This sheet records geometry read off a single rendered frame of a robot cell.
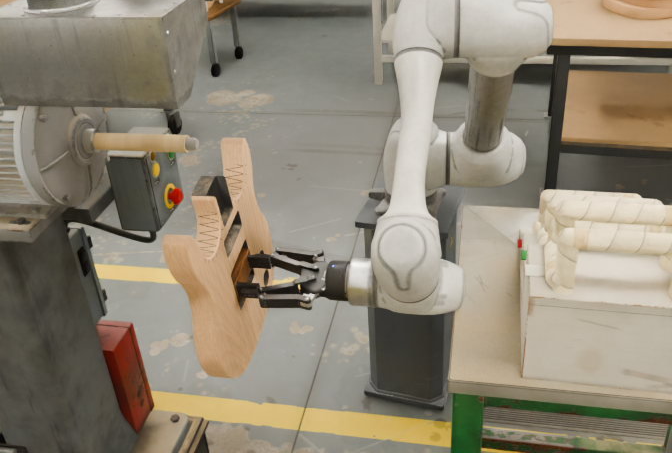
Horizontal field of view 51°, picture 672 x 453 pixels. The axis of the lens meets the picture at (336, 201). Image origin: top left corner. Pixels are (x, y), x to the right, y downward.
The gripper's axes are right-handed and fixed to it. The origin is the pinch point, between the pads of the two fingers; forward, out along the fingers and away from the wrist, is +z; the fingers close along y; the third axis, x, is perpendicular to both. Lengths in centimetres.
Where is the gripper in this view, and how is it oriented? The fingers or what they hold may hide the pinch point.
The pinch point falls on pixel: (245, 274)
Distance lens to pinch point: 137.5
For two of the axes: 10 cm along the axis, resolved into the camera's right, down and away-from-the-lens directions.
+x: -1.0, -7.7, -6.3
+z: -9.8, -0.4, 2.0
